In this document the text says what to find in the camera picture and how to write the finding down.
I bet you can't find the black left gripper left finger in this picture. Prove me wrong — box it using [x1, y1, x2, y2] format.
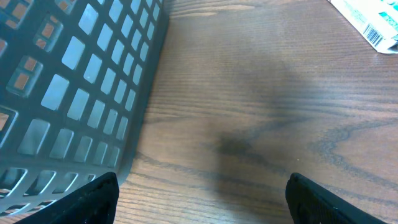
[16, 172, 119, 224]

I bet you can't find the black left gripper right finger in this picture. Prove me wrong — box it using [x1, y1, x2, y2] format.
[285, 172, 386, 224]

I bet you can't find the white Panadol box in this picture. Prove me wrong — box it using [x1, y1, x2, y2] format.
[329, 0, 397, 54]

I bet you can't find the grey plastic basket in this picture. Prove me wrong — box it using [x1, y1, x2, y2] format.
[1, 0, 169, 217]

